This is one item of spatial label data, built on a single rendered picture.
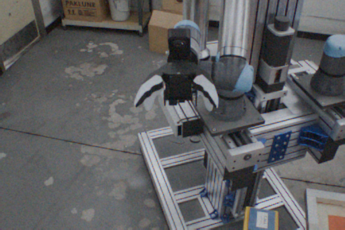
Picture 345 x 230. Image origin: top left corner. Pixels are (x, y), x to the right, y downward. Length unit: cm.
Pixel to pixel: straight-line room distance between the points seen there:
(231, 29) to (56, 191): 212
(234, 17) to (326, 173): 221
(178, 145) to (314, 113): 135
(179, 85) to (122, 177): 207
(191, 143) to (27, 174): 136
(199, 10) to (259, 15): 32
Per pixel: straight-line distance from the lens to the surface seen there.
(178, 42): 67
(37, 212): 267
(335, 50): 143
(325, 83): 149
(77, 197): 266
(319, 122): 155
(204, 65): 89
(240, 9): 94
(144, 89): 64
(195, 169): 247
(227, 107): 123
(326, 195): 147
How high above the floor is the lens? 208
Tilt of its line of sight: 38 degrees down
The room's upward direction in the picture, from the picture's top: straight up
